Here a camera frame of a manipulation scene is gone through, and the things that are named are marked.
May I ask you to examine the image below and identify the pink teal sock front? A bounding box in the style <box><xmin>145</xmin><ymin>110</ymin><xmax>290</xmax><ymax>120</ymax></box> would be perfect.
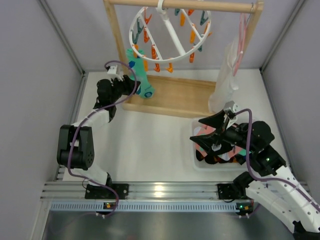
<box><xmin>193</xmin><ymin>124</ymin><xmax>216</xmax><ymax>157</ymax></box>

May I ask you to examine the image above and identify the mint green sock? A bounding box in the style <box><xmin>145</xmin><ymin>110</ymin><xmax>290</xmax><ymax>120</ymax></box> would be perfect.
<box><xmin>126</xmin><ymin>48</ymin><xmax>155</xmax><ymax>99</ymax></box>

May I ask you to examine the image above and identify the white round clip hanger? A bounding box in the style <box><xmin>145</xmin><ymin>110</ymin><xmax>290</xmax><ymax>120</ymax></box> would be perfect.
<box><xmin>129</xmin><ymin>0</ymin><xmax>212</xmax><ymax>64</ymax></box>

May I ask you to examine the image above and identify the black white striped sock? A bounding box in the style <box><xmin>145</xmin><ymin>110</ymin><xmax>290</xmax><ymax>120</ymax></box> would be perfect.
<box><xmin>211</xmin><ymin>143</ymin><xmax>246</xmax><ymax>163</ymax></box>

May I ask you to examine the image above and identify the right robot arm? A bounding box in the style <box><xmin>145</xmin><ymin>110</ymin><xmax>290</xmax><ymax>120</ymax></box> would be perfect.
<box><xmin>190</xmin><ymin>109</ymin><xmax>320</xmax><ymax>240</ymax></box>

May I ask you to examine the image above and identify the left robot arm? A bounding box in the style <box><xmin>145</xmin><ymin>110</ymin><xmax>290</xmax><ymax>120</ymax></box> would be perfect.
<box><xmin>56</xmin><ymin>75</ymin><xmax>141</xmax><ymax>194</ymax></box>

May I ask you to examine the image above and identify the red black argyle sock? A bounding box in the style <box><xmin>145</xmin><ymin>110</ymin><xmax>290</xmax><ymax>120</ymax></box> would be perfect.
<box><xmin>195</xmin><ymin>150</ymin><xmax>238</xmax><ymax>165</ymax></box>

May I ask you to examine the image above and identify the white plastic basket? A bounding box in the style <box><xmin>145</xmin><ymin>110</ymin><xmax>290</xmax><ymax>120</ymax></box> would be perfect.
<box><xmin>189</xmin><ymin>117</ymin><xmax>247</xmax><ymax>172</ymax></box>

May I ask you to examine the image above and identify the white cloth garment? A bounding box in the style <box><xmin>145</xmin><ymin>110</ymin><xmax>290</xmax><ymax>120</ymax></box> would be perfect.
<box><xmin>208</xmin><ymin>36</ymin><xmax>239</xmax><ymax>113</ymax></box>

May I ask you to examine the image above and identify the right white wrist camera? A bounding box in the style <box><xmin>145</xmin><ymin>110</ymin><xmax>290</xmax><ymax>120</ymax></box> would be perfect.
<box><xmin>223</xmin><ymin>100</ymin><xmax>239</xmax><ymax>128</ymax></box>

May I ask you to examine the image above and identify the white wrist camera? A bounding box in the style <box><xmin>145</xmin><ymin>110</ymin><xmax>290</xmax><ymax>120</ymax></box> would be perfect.
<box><xmin>223</xmin><ymin>100</ymin><xmax>239</xmax><ymax>128</ymax></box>
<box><xmin>106</xmin><ymin>65</ymin><xmax>123</xmax><ymax>81</ymax></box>

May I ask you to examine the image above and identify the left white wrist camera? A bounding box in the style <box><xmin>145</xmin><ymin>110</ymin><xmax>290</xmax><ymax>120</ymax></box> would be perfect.
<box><xmin>106</xmin><ymin>65</ymin><xmax>123</xmax><ymax>81</ymax></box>

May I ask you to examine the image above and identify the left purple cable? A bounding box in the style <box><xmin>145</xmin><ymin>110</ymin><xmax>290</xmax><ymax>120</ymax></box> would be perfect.
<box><xmin>67</xmin><ymin>60</ymin><xmax>141</xmax><ymax>218</ymax></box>

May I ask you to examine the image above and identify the wooden clothes rack frame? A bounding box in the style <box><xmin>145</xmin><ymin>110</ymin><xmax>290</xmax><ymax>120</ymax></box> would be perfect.
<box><xmin>104</xmin><ymin>0</ymin><xmax>264</xmax><ymax>118</ymax></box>

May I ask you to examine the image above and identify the pink wire hanger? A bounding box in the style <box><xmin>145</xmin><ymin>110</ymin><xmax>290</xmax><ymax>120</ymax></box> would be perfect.
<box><xmin>232</xmin><ymin>13</ymin><xmax>248</xmax><ymax>77</ymax></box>

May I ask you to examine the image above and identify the aluminium mounting rail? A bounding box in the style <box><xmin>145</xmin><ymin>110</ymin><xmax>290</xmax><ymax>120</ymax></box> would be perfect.
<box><xmin>40</xmin><ymin>181</ymin><xmax>232</xmax><ymax>202</ymax></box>

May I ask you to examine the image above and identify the perforated cable duct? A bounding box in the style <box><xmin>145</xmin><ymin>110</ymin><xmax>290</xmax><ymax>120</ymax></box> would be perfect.
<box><xmin>50</xmin><ymin>201</ymin><xmax>252</xmax><ymax>213</ymax></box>

